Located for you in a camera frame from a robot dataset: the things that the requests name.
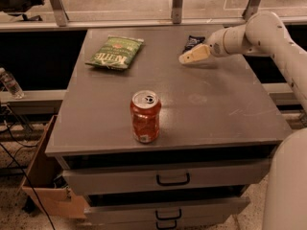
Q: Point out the dark blue rxbar wrapper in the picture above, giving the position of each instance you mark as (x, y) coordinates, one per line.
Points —
(192, 42)

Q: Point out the top grey drawer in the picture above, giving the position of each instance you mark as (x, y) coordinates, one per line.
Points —
(150, 178)

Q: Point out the grey drawer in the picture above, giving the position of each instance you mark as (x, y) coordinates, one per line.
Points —
(150, 178)
(156, 224)
(202, 210)

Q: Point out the metal window frame rail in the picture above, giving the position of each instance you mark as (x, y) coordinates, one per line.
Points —
(83, 14)

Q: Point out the orange soda can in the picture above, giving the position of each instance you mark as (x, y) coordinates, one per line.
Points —
(145, 108)

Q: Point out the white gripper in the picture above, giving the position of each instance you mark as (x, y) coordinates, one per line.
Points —
(215, 45)

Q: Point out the grey drawer cabinet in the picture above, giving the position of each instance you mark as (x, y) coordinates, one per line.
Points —
(214, 111)

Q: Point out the bottom grey drawer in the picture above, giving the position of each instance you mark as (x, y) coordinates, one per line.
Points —
(156, 224)

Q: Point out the clear plastic water bottle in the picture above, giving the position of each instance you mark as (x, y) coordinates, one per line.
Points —
(11, 84)

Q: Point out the middle grey drawer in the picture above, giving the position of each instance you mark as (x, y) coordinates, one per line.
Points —
(202, 210)

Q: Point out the brown cardboard box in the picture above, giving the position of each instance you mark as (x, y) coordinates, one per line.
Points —
(40, 187)

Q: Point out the green kettle chip bag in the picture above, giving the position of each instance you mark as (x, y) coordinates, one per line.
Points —
(117, 53)

